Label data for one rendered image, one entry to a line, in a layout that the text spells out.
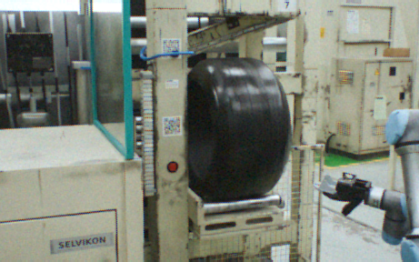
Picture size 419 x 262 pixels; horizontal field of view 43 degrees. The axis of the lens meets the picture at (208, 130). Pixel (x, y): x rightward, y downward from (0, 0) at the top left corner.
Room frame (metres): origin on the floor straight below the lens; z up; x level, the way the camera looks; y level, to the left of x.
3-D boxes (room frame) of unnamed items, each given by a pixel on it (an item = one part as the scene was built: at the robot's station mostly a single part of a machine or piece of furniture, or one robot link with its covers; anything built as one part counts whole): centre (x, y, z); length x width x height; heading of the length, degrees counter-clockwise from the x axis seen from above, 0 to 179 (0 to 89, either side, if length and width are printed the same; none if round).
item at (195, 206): (2.11, 0.09, 0.90); 0.40 x 0.03 x 0.10; 20
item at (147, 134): (2.01, 0.23, 1.19); 0.05 x 0.04 x 0.48; 20
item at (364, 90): (6.87, -2.10, 0.62); 0.91 x 0.58 x 1.25; 120
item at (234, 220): (2.04, -0.12, 0.84); 0.36 x 0.09 x 0.06; 110
